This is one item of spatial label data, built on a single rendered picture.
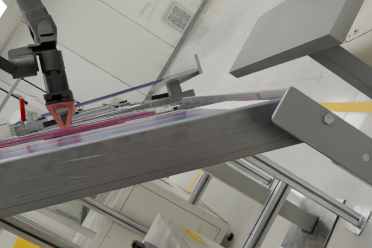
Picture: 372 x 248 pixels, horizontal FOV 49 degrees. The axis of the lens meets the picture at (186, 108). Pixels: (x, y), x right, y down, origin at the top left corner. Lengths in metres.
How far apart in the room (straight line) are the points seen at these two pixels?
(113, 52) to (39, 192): 8.19
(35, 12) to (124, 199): 1.12
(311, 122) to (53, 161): 0.30
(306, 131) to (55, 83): 0.71
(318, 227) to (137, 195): 0.83
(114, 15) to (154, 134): 8.32
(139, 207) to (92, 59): 6.79
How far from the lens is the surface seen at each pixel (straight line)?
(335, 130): 0.52
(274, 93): 0.60
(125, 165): 0.49
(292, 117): 0.49
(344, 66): 1.28
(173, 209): 2.03
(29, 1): 1.15
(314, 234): 1.65
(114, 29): 8.73
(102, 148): 0.48
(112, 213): 1.96
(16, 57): 1.07
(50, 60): 1.07
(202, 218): 2.08
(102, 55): 8.64
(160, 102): 1.18
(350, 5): 0.97
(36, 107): 5.63
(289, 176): 1.35
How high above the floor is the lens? 0.94
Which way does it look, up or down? 11 degrees down
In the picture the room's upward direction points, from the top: 59 degrees counter-clockwise
